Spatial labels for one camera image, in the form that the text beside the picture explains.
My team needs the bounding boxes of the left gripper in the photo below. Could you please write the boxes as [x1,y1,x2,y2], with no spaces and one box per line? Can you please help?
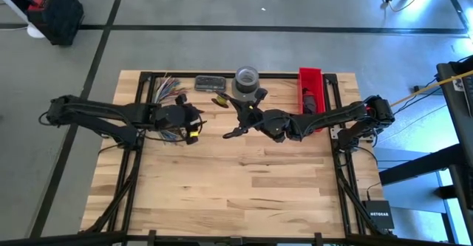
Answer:
[154,94,205,146]

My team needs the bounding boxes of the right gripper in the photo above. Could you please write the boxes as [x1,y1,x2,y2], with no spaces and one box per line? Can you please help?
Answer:
[220,89,276,139]

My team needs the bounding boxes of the black wire spool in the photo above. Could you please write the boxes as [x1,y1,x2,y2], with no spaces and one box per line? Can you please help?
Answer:
[211,95,230,109]

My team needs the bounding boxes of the black tape roll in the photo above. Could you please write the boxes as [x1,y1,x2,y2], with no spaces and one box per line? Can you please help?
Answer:
[235,66,260,94]

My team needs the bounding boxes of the dark plastic parts case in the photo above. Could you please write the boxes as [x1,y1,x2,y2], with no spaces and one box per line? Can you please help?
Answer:
[194,75,228,93]

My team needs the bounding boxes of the dark tool in bin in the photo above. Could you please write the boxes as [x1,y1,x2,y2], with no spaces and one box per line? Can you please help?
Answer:
[302,86,318,114]

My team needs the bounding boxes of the red plastic bin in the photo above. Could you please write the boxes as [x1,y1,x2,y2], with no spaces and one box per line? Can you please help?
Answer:
[297,66,327,133]

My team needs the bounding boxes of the black computer tower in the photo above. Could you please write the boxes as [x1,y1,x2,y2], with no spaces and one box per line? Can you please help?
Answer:
[26,0,85,47]

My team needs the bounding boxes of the white rounded floor object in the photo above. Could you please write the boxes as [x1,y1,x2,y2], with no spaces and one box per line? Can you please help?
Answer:
[26,23,46,39]

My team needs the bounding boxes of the black desk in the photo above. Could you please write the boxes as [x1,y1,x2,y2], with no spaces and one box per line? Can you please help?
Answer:
[378,55,473,245]

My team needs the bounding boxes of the grey duct tape roll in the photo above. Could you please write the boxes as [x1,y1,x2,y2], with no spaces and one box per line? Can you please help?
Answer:
[231,78,261,103]

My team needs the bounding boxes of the bundle of coloured wires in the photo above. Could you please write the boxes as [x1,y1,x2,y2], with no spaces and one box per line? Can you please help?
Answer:
[150,72,189,144]

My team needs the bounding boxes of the black aluminium table frame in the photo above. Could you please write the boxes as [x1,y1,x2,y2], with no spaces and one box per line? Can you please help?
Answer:
[0,70,473,246]

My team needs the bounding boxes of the black Netgear network switch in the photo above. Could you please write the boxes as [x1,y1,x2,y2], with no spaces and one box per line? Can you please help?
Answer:
[361,199,395,230]

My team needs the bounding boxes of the yellow hanging cord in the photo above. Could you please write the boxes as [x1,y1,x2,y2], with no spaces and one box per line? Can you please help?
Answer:
[390,70,473,107]

